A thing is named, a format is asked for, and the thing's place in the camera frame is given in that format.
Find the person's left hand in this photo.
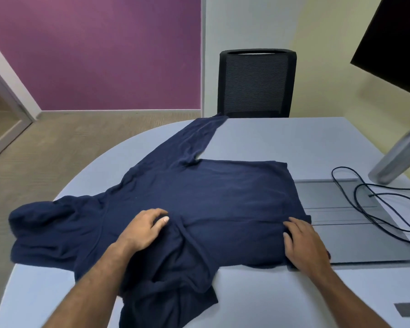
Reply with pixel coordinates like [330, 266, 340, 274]
[117, 208, 170, 253]

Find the person's right hand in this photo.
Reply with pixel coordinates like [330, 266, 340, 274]
[282, 216, 332, 281]

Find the navy blue hoodie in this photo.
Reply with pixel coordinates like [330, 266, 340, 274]
[8, 114, 332, 328]

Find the person's right forearm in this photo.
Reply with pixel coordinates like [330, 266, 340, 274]
[307, 268, 394, 328]

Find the person's left forearm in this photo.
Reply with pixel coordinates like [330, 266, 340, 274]
[41, 241, 141, 328]

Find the steel water bottle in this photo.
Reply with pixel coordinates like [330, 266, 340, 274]
[368, 123, 410, 185]

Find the black mesh back chair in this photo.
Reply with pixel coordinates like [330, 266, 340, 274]
[217, 48, 297, 118]

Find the black television screen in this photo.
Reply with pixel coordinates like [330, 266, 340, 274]
[350, 0, 410, 98]

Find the grey table cable box lid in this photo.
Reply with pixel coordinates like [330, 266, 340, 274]
[293, 179, 410, 265]

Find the black coiled cable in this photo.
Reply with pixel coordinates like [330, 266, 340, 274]
[331, 166, 410, 245]

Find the glass door white frame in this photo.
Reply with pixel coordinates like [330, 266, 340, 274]
[0, 32, 42, 166]

